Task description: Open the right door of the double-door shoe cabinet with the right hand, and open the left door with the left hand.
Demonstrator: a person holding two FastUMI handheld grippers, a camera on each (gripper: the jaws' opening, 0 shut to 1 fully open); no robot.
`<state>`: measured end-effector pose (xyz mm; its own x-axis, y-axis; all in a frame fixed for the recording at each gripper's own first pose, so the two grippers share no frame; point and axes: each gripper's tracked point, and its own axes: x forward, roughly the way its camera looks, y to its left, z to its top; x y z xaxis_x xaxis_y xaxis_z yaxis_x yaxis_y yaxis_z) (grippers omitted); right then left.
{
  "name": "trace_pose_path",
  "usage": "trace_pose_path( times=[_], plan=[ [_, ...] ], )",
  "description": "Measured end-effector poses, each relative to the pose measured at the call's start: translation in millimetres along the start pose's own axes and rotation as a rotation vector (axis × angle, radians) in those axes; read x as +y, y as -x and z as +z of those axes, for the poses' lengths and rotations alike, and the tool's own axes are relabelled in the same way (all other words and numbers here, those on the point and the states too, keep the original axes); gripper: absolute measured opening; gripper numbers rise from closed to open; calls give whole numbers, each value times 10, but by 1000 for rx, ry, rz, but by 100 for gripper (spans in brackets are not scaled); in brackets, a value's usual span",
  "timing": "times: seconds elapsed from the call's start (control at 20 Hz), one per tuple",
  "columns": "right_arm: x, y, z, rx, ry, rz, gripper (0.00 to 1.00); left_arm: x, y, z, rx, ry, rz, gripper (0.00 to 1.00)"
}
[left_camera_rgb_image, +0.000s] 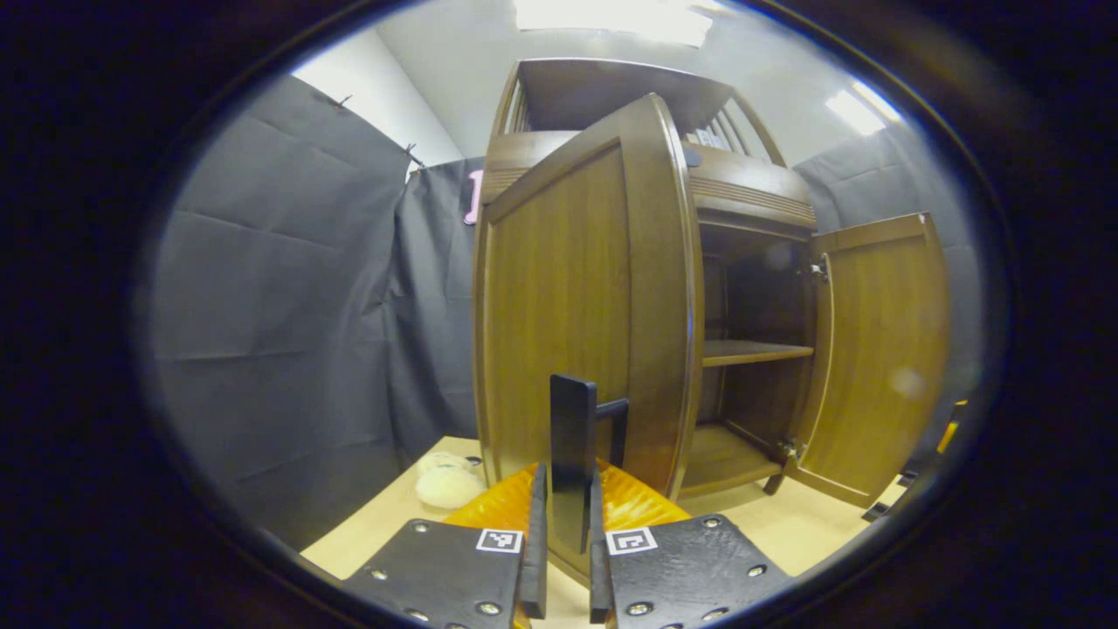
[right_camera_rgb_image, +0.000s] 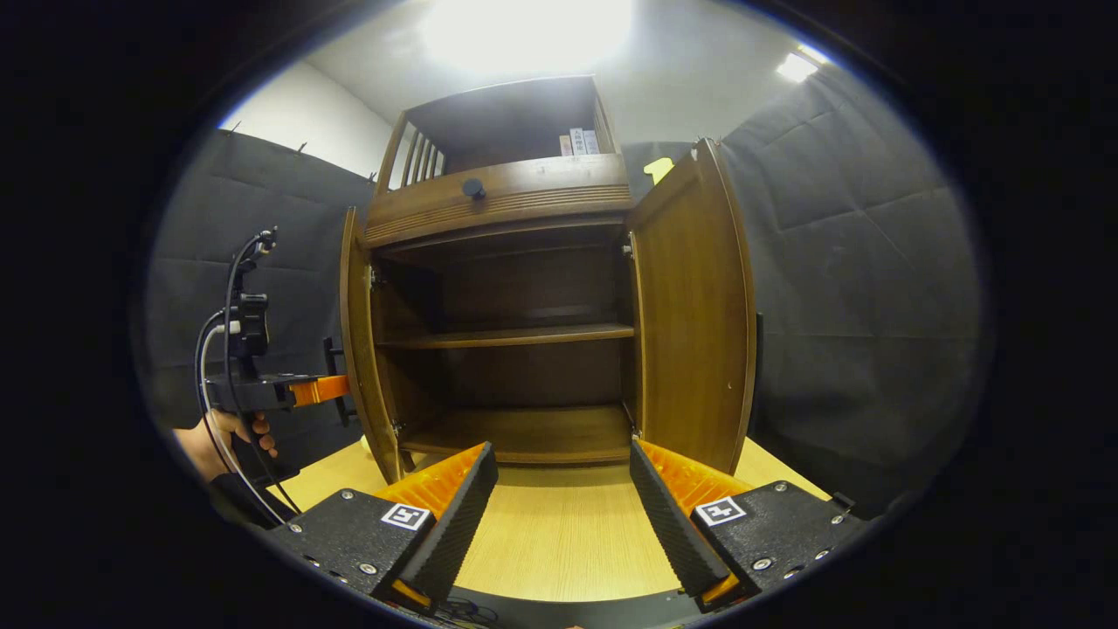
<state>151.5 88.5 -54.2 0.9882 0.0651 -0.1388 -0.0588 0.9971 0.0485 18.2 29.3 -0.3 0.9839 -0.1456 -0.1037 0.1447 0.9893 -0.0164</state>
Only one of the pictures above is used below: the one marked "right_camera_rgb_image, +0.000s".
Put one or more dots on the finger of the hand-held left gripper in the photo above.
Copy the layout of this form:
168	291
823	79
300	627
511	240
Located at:
321	390

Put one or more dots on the large rectangular ceiling light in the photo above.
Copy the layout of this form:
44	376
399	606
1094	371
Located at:
528	31

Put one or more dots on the wooden double-door shoe cabinet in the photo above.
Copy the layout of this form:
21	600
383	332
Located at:
524	210

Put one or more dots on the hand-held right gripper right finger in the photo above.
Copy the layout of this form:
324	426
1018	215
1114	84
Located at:
668	524

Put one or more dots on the black backdrop cloth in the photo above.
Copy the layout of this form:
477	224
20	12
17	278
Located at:
856	262

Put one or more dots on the small ceiling light panel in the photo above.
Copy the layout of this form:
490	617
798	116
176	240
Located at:
797	65

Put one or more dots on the white-spined book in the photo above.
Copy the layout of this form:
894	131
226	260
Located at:
591	142
577	142

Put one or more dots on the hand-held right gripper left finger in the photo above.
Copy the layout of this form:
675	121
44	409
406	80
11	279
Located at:
454	533

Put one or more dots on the wooden shoe cabinet door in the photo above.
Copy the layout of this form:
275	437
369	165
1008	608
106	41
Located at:
360	349
694	314

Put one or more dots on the wooden cabinet drawer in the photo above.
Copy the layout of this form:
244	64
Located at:
524	201

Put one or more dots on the wooden cabinet inner shelf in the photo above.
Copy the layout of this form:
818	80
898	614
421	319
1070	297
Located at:
515	336

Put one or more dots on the black round drawer knob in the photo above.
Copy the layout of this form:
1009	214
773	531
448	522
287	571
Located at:
473	189

